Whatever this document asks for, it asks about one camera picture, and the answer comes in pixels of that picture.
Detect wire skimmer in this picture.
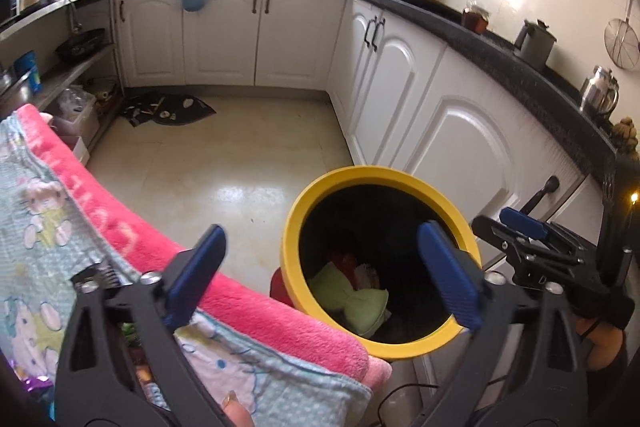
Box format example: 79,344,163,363
604,0,640,70

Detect red stool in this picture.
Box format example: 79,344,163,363
270,268,296,308

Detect person's right hand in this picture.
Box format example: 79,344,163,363
587,326,627,372

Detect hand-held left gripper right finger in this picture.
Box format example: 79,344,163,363
417,222,588,427

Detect clear plastic storage box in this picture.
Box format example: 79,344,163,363
50,89,101,142

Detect ginger roots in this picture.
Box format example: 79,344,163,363
614,117,636,152

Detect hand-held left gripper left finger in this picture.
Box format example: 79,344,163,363
56,224,227,427

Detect blue round container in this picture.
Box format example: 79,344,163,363
14,51,41,94

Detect steel cooking pot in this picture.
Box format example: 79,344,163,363
0,64,28,105

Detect pink fleece blanket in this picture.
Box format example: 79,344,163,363
15,103,393,388

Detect metal shelf rack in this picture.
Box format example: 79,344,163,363
0,0,126,148

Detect teal cat print blanket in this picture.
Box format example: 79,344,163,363
0,112,373,427

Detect purple foil candy wrapper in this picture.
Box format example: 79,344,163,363
17,377,56,408

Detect light green cloth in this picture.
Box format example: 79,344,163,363
307,262,391,340

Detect shiny steel jug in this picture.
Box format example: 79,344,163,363
580,66,621,118

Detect black floor mat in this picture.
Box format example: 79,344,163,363
122,93,217,128

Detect person's left hand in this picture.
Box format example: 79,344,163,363
221,389,257,427

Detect thin black cable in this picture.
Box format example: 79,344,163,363
375,381,437,427

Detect green vegetable scraps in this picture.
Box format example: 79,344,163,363
121,322,143,348

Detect black wok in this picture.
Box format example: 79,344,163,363
55,28,107,60

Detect black power cable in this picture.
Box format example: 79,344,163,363
64,0,85,34

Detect glass jar dark contents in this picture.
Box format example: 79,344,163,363
461,2,491,32

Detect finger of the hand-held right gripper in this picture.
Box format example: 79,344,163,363
500,208,586,255
471,215,581,265

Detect yellow rim trash bin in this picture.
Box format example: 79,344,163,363
280,165,483,361

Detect grey metal kettle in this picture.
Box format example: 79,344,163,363
514,19,557,70

